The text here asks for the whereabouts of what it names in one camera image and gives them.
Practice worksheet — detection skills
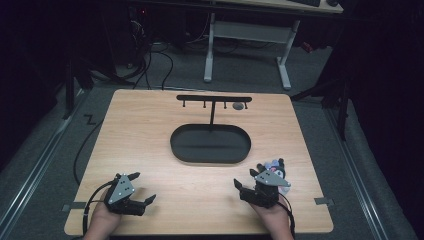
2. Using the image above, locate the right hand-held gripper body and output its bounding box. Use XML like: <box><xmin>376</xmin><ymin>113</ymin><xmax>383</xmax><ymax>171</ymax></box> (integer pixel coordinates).
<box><xmin>239</xmin><ymin>169</ymin><xmax>292</xmax><ymax>210</ymax></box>

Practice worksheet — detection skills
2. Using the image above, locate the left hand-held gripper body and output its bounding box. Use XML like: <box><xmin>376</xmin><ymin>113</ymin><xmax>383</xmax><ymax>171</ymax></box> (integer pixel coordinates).
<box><xmin>103</xmin><ymin>173</ymin><xmax>146</xmax><ymax>217</ymax></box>

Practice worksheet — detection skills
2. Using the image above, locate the purple and black plush keychain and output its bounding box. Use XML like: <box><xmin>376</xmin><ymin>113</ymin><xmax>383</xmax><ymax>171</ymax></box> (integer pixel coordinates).
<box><xmin>256</xmin><ymin>158</ymin><xmax>292</xmax><ymax>196</ymax></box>

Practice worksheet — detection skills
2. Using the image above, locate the person's right hand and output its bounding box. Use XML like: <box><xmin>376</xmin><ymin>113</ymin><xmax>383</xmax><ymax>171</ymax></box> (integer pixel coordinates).
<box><xmin>250</xmin><ymin>197</ymin><xmax>296</xmax><ymax>240</ymax></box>

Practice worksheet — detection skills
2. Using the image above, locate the person's left hand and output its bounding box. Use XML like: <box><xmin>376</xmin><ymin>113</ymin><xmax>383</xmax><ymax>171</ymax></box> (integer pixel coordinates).
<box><xmin>82</xmin><ymin>199</ymin><xmax>122</xmax><ymax>240</ymax></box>

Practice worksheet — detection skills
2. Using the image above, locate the black key rack with tray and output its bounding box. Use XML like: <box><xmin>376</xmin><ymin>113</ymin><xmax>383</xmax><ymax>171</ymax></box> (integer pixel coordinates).
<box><xmin>169</xmin><ymin>94</ymin><xmax>253</xmax><ymax>165</ymax></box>

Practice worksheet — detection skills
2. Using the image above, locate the black metal stand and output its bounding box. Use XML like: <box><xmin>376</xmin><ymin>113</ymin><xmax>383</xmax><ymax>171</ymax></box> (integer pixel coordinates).
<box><xmin>289</xmin><ymin>75</ymin><xmax>352</xmax><ymax>142</ymax></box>
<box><xmin>61</xmin><ymin>59</ymin><xmax>77</xmax><ymax>121</ymax></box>

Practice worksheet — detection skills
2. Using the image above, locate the white-framed desk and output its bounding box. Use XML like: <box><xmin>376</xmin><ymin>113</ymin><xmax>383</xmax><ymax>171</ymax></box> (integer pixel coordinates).
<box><xmin>203</xmin><ymin>0</ymin><xmax>345</xmax><ymax>91</ymax></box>

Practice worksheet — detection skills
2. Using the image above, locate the dark computer tower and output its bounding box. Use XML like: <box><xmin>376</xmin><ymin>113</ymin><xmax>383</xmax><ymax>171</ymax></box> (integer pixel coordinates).
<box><xmin>128</xmin><ymin>4</ymin><xmax>153</xmax><ymax>51</ymax></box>

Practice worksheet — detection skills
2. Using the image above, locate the black keyboard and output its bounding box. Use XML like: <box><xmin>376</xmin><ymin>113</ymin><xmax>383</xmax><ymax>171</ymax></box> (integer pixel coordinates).
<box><xmin>288</xmin><ymin>0</ymin><xmax>322</xmax><ymax>8</ymax></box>

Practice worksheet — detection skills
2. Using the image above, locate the left hand-held gripper cable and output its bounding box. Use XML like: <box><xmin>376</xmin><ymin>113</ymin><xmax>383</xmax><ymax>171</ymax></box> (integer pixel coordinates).
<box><xmin>81</xmin><ymin>179</ymin><xmax>116</xmax><ymax>236</ymax></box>

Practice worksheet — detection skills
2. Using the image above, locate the hand-held gripper cable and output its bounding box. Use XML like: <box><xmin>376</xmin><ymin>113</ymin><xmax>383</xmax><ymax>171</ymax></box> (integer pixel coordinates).
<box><xmin>277</xmin><ymin>199</ymin><xmax>297</xmax><ymax>240</ymax></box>
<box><xmin>81</xmin><ymin>179</ymin><xmax>116</xmax><ymax>236</ymax></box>

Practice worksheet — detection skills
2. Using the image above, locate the right hand-held gripper cable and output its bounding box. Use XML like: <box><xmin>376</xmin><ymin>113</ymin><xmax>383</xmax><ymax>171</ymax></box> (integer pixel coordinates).
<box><xmin>277</xmin><ymin>199</ymin><xmax>297</xmax><ymax>240</ymax></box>

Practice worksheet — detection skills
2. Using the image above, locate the thin black floor cable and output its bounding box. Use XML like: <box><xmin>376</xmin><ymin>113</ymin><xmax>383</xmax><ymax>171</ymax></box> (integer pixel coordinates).
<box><xmin>72</xmin><ymin>119</ymin><xmax>105</xmax><ymax>187</ymax></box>

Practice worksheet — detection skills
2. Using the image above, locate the metal floor rail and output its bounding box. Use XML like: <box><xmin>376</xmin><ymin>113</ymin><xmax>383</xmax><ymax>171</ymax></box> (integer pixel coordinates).
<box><xmin>323</xmin><ymin>107</ymin><xmax>390</xmax><ymax>240</ymax></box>
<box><xmin>0</xmin><ymin>89</ymin><xmax>88</xmax><ymax>234</ymax></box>

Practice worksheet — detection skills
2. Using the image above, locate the bundle of black cables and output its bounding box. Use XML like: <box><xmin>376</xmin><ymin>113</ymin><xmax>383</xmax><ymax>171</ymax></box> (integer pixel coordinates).
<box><xmin>116</xmin><ymin>39</ymin><xmax>175</xmax><ymax>91</ymax></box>

